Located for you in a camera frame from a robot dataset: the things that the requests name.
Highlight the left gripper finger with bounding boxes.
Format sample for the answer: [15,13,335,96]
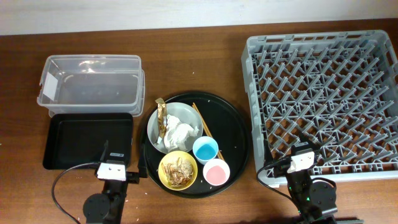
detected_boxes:
[137,144,148,178]
[99,140,109,162]

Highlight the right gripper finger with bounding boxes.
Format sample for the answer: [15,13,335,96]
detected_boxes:
[264,140,274,168]
[298,133,320,152]

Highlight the yellow bowl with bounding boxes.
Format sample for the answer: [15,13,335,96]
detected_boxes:
[158,151,198,191]

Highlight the pink cup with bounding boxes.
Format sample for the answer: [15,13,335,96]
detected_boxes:
[203,159,231,186]

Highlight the blue cup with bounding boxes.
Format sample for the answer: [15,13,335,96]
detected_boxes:
[193,136,219,165]

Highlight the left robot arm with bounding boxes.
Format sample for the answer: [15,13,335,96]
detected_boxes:
[83,141,148,224]

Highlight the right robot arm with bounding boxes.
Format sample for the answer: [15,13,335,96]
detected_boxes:
[257,133,338,223]

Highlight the grey dishwasher rack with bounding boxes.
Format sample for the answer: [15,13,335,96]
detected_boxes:
[241,30,397,187]

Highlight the black rectangular tray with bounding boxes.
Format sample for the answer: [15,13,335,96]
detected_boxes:
[42,113,133,170]

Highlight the food scraps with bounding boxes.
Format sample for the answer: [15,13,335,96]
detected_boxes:
[161,157,194,188]

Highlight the crumpled white napkin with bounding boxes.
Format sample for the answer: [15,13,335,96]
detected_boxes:
[164,114,199,152]

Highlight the round black tray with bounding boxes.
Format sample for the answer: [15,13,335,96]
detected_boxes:
[139,91,251,198]

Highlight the gold foil wrapper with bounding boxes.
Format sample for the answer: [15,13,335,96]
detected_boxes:
[155,98,167,144]

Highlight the wooden chopstick lower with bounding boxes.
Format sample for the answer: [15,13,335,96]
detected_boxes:
[191,103,223,162]

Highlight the wooden chopstick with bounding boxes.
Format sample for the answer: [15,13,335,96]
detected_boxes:
[191,103,223,162]
[192,103,224,160]

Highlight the grey plate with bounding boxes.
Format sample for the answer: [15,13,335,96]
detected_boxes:
[147,102,203,154]

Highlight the clear plastic bin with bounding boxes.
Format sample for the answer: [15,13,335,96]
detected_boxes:
[37,54,146,117]

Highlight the wooden chopstick upper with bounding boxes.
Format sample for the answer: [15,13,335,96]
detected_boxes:
[192,103,224,160]

